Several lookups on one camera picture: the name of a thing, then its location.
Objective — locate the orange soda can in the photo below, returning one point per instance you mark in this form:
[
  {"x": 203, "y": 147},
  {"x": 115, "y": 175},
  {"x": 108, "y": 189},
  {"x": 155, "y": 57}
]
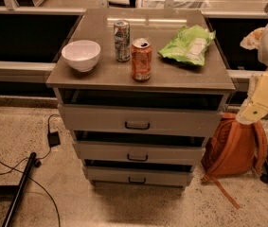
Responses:
[{"x": 141, "y": 59}]

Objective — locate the grey middle drawer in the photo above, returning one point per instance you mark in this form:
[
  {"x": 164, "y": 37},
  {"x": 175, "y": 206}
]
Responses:
[{"x": 138, "y": 153}]

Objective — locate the black metal floor bar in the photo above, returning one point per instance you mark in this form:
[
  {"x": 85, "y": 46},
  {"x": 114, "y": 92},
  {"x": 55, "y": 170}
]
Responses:
[{"x": 20, "y": 187}]

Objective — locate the orange backpack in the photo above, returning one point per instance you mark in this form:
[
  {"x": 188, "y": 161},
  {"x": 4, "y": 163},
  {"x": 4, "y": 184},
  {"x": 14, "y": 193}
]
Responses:
[{"x": 234, "y": 149}]

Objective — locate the white bowl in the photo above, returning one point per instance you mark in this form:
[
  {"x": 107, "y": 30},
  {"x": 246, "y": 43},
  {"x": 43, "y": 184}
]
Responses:
[{"x": 82, "y": 55}]

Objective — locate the grey drawer cabinet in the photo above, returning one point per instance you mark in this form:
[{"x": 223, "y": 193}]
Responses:
[{"x": 171, "y": 86}]

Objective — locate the grey top drawer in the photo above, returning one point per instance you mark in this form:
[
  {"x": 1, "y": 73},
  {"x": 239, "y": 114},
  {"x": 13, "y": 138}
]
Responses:
[{"x": 139, "y": 120}]

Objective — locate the grey bottom drawer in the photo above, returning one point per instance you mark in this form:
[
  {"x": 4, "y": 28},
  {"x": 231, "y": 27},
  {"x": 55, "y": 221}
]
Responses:
[{"x": 135, "y": 176}]

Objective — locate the silver green drink can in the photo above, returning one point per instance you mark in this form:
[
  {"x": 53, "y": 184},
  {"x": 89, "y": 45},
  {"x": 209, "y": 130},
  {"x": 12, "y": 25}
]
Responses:
[{"x": 122, "y": 40}]

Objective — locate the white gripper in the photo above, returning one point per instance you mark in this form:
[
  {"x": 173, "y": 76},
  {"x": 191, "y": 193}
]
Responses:
[{"x": 256, "y": 103}]

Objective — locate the grey drawer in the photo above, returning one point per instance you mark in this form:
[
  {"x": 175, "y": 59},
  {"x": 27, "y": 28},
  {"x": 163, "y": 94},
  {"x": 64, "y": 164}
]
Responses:
[
  {"x": 139, "y": 120},
  {"x": 135, "y": 176},
  {"x": 138, "y": 153}
]

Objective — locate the green chip bag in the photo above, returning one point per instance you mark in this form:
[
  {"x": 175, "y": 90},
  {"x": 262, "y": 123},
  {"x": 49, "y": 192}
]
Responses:
[{"x": 189, "y": 45}]

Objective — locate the black power adapter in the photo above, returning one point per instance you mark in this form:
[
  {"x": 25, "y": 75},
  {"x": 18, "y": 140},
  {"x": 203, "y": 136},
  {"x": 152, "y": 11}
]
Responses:
[{"x": 53, "y": 139}]

